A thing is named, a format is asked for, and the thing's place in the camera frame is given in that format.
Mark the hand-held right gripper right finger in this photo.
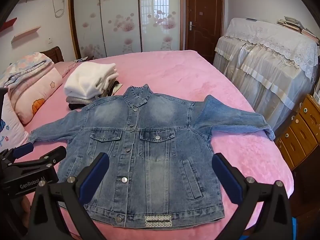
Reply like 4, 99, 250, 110
211, 152, 293, 240

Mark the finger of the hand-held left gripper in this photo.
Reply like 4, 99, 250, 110
0, 142, 34, 166
10, 146, 67, 176

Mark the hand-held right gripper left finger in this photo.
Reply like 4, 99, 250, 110
27, 152, 110, 240

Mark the blue denim jacket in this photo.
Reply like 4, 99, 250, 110
26, 84, 276, 230

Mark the grey folded garment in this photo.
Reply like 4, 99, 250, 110
66, 95, 100, 105

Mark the floral folded quilt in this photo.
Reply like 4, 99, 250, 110
0, 52, 55, 89

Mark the wooden drawer cabinet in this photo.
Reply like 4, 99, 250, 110
275, 94, 320, 170

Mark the white folded sweater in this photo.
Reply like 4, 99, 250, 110
64, 62, 119, 100

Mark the dark wooden headboard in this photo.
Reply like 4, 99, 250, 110
40, 46, 65, 64

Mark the pink bed blanket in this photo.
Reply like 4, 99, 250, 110
24, 49, 294, 240

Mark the furniture under white lace cover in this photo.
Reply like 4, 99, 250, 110
212, 17, 319, 130

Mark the brown wooden door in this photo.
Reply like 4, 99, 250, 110
184, 0, 223, 59

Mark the wardrobe with floral sliding doors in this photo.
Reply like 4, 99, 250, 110
68, 0, 187, 60

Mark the stack of books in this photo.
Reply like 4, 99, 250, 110
276, 16, 320, 45

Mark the pink wall shelf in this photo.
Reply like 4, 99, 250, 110
11, 26, 41, 44

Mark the red wall shelf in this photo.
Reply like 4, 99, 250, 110
0, 17, 17, 32

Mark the white cord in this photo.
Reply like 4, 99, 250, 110
54, 0, 66, 18

